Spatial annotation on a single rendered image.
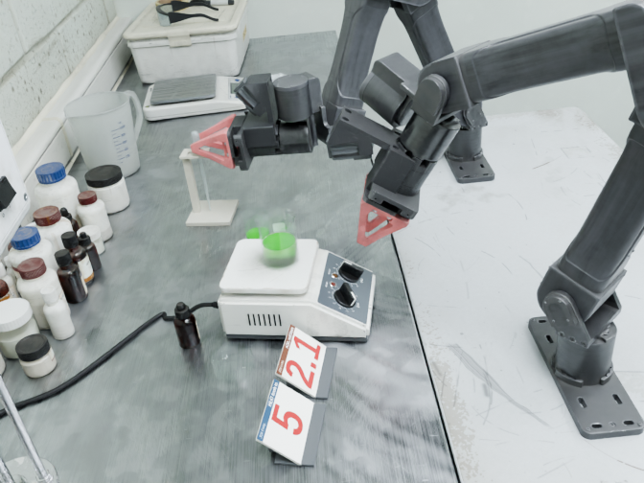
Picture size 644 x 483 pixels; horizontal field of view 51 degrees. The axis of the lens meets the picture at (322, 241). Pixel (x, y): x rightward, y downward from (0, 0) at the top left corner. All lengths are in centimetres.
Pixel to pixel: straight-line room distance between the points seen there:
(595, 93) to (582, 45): 189
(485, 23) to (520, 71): 164
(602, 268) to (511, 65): 23
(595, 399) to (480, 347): 15
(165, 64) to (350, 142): 117
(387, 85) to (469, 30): 152
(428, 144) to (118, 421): 50
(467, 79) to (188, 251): 59
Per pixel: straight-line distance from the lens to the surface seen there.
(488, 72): 73
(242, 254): 95
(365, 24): 111
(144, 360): 95
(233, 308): 90
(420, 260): 106
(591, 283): 77
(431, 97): 76
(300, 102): 108
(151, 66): 195
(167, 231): 122
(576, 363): 84
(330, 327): 89
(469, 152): 132
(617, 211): 72
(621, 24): 64
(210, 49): 190
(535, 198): 123
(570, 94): 254
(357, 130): 82
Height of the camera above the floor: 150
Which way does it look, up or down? 33 degrees down
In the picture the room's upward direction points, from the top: 6 degrees counter-clockwise
